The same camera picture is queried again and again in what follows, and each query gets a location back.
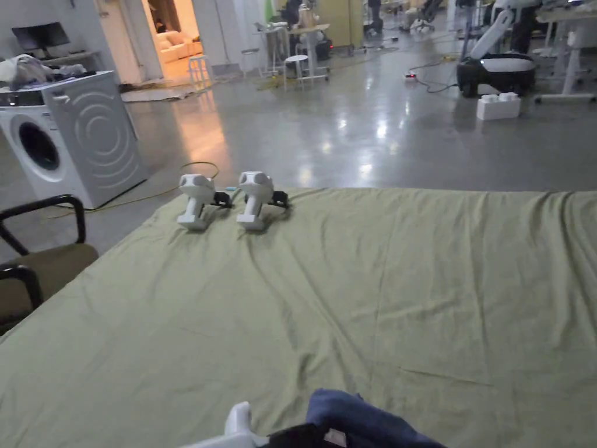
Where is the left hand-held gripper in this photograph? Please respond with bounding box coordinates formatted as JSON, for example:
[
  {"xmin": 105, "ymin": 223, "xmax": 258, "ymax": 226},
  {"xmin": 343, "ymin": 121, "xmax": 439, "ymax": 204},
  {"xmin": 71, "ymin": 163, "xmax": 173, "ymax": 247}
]
[{"xmin": 186, "ymin": 401, "xmax": 356, "ymax": 448}]

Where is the dark blue garment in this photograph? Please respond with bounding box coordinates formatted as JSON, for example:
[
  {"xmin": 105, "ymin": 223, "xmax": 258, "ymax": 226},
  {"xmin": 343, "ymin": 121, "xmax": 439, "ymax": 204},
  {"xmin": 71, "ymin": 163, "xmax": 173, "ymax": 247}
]
[{"xmin": 275, "ymin": 388, "xmax": 449, "ymax": 448}]

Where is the bed with pale green sheet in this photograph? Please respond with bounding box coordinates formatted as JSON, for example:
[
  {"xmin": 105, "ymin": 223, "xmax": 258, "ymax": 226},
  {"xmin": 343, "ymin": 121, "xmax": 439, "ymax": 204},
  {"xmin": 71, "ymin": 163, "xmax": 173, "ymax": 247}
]
[{"xmin": 0, "ymin": 186, "xmax": 597, "ymax": 448}]

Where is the spare white hand-held gripper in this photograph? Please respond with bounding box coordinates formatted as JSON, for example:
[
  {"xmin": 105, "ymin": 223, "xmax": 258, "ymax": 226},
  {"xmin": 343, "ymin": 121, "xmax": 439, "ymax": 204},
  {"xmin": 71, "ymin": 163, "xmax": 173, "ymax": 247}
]
[
  {"xmin": 176, "ymin": 173, "xmax": 234, "ymax": 232},
  {"xmin": 235, "ymin": 170, "xmax": 293, "ymax": 233}
]

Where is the black chair with tan seat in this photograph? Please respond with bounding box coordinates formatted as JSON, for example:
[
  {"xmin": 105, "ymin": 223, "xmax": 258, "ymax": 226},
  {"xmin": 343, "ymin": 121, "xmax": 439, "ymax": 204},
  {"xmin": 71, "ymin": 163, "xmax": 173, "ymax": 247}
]
[{"xmin": 0, "ymin": 195, "xmax": 100, "ymax": 337}]

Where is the white washing machine with clothes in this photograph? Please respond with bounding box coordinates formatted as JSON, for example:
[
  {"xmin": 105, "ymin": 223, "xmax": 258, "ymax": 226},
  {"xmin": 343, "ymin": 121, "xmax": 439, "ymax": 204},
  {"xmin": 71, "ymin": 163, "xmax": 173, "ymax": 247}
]
[{"xmin": 0, "ymin": 53, "xmax": 150, "ymax": 209}]

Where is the round white stool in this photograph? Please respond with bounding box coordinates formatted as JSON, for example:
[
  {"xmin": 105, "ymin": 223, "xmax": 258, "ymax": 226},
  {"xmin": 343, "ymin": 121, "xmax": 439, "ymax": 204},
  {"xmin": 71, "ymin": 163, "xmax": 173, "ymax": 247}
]
[{"xmin": 283, "ymin": 54, "xmax": 311, "ymax": 92}]

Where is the white foam block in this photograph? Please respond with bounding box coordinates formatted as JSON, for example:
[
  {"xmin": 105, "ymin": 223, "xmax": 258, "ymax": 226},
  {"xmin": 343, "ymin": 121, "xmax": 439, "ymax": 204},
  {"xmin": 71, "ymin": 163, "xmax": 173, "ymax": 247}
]
[{"xmin": 476, "ymin": 92, "xmax": 522, "ymax": 122}]

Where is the white step stool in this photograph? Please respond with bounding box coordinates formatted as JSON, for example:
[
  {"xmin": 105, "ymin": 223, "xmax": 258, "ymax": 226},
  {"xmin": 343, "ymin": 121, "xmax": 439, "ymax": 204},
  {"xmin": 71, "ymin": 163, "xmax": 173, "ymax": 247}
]
[{"xmin": 188, "ymin": 54, "xmax": 212, "ymax": 89}]

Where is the white desk with clutter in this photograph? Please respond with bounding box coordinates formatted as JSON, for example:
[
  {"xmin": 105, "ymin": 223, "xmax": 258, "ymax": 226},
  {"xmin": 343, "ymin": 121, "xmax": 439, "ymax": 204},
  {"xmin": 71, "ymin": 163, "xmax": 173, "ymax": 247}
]
[{"xmin": 253, "ymin": 20, "xmax": 335, "ymax": 86}]

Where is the cream sofa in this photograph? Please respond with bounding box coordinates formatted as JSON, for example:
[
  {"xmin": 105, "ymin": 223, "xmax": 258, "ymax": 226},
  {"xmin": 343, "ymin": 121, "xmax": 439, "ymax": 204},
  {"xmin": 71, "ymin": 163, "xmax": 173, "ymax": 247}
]
[{"xmin": 155, "ymin": 31, "xmax": 203, "ymax": 62}]

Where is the white robot on black base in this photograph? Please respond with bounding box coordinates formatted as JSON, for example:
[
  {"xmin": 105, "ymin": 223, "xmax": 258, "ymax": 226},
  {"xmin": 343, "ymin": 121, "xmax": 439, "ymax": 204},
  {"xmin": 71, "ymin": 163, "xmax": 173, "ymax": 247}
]
[{"xmin": 456, "ymin": 0, "xmax": 537, "ymax": 99}]

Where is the table with dark monitor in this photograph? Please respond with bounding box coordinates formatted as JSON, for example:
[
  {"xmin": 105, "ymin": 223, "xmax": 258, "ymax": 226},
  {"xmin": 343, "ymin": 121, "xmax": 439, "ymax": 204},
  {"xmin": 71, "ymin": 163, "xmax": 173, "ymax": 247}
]
[{"xmin": 11, "ymin": 22, "xmax": 101, "ymax": 67}]

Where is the white standing desk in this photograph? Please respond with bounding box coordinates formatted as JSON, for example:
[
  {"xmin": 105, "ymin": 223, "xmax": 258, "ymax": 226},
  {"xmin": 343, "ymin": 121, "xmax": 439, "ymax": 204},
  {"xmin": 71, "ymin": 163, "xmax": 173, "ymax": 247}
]
[{"xmin": 533, "ymin": 0, "xmax": 597, "ymax": 106}]

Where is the yellow floor cable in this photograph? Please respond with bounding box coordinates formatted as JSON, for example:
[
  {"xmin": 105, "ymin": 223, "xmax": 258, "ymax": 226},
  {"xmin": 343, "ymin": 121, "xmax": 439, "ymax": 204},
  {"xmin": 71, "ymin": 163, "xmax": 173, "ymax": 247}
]
[{"xmin": 46, "ymin": 160, "xmax": 220, "ymax": 219}]

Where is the black floor cable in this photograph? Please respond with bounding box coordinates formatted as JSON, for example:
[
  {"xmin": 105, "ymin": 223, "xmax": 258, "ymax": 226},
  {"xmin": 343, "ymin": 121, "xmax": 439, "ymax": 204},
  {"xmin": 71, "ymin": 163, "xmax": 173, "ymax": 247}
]
[{"xmin": 414, "ymin": 74, "xmax": 462, "ymax": 95}]

